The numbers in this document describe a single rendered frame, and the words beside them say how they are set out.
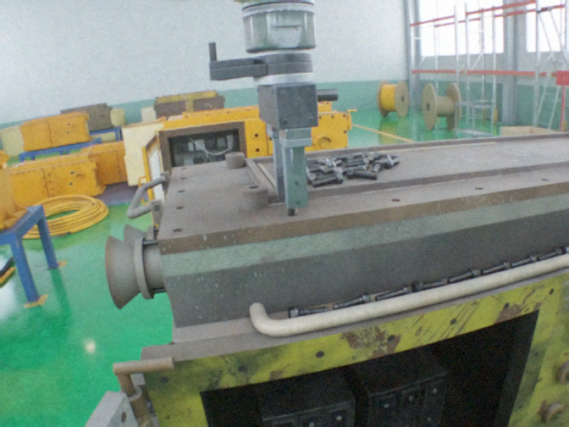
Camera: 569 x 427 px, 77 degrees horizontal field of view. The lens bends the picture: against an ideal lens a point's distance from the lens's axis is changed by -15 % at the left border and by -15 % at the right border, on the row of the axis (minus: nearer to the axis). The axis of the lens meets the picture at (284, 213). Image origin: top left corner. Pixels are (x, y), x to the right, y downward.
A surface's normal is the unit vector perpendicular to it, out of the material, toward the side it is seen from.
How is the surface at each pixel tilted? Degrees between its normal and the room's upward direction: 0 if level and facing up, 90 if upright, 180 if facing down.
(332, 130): 90
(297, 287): 90
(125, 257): 50
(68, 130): 90
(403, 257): 90
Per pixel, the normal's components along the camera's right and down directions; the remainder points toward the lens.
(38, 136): 0.24, 0.30
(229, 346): -0.07, -0.94
